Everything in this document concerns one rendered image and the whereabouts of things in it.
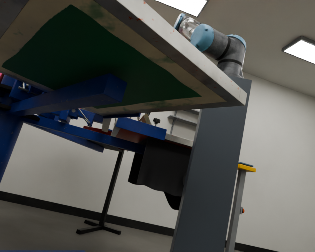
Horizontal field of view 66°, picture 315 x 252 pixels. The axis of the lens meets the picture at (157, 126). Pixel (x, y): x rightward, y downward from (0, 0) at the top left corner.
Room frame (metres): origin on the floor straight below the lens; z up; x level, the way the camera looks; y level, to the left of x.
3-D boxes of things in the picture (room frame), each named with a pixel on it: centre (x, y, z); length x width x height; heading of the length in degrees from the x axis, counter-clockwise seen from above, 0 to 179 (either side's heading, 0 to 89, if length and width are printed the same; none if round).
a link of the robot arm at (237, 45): (1.04, -0.26, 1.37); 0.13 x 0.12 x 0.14; 110
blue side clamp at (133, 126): (1.42, 0.09, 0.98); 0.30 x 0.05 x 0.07; 101
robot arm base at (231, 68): (1.04, -0.27, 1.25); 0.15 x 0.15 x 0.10
